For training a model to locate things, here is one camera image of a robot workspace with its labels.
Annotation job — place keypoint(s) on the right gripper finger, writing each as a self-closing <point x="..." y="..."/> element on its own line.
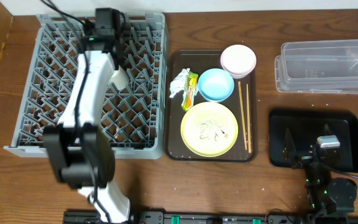
<point x="289" y="146"/>
<point x="327" y="130"/>

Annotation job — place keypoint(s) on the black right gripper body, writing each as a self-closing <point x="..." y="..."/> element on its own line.
<point x="305" y="158"/>

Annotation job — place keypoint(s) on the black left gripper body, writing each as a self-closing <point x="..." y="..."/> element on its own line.
<point x="105" y="18"/>

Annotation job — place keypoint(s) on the cream plastic cup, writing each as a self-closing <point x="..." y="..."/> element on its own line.
<point x="119" y="78"/>

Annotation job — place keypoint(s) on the patterned wooden chopstick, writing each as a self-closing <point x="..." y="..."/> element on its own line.
<point x="242" y="115"/>

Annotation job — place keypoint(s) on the light blue bowl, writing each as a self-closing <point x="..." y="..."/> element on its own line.
<point x="215" y="85"/>

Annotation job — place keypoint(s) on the pink bowl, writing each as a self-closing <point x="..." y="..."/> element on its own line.
<point x="238" y="60"/>

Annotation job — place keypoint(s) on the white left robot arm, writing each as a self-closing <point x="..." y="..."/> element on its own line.
<point x="78" y="150"/>

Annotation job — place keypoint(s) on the black plastic tray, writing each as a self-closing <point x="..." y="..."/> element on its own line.
<point x="306" y="127"/>

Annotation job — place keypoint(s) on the plain wooden chopstick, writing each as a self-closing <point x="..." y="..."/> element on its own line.
<point x="248" y="120"/>

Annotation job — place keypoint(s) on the clear plastic container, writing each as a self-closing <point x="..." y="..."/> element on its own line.
<point x="325" y="66"/>

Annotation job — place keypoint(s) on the yellow plate with crumbs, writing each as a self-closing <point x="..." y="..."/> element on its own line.
<point x="209" y="129"/>

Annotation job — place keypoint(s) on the crumpled white wrapper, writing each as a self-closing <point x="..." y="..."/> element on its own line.
<point x="178" y="83"/>

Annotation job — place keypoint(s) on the dark brown serving tray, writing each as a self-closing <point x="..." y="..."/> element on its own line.
<point x="199" y="61"/>

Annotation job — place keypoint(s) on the grey plastic dish rack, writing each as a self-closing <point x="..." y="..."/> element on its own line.
<point x="132" y="118"/>

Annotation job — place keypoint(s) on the green orange snack wrapper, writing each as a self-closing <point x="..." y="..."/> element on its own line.
<point x="190" y="91"/>

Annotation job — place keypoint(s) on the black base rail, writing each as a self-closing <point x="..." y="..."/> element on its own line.
<point x="88" y="217"/>

